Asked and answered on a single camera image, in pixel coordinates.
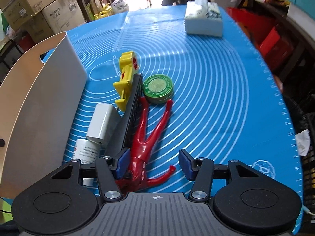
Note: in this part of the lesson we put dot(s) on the black remote control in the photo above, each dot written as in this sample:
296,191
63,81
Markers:
123,133

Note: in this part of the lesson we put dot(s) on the blue silicone baking mat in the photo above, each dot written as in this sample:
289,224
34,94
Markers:
226,104

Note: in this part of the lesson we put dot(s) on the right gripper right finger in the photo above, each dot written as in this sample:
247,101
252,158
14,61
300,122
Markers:
200,171

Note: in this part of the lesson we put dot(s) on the large lower cardboard box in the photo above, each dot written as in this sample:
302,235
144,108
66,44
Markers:
59,16

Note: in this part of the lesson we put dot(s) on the beige plastic storage bin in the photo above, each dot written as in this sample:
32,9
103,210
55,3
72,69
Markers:
39,99

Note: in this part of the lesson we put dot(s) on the tissue box with tissue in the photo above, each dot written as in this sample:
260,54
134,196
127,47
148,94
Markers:
203,18

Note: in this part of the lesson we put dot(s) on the black metal shelf rack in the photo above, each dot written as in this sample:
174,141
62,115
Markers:
10,53

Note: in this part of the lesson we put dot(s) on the yellow oil jug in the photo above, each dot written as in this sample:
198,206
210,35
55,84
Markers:
107,11

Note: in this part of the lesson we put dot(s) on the yellow toy gun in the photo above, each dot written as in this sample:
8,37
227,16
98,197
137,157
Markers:
128,65

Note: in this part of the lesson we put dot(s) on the red action figure toy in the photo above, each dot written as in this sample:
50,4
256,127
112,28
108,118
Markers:
141,150

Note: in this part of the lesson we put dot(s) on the green round tin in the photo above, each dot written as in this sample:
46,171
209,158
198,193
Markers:
158,88

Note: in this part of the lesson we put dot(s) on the white power bank adapter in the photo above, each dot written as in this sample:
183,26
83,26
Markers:
103,123

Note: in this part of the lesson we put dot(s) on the black waste basket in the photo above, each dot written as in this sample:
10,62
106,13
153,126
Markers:
303,124

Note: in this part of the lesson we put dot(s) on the red gift bags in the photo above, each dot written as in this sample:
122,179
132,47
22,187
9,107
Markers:
265,34

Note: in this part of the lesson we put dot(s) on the white plastic bag floor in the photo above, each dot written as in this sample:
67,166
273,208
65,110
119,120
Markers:
120,6

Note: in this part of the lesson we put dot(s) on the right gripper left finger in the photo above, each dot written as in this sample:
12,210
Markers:
109,170

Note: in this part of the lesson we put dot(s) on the white pill bottle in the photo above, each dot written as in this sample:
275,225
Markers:
86,151

